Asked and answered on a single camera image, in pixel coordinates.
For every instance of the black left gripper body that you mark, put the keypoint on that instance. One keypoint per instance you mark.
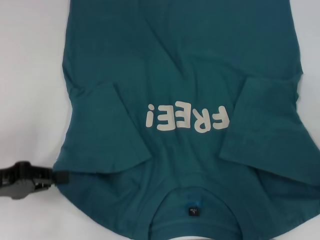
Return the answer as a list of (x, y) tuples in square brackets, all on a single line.
[(20, 180)]

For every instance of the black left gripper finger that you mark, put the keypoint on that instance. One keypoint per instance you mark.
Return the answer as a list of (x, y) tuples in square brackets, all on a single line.
[(62, 177), (42, 186)]

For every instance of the teal t-shirt with beige print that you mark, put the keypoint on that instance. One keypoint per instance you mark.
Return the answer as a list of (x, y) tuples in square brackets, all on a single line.
[(175, 62)]

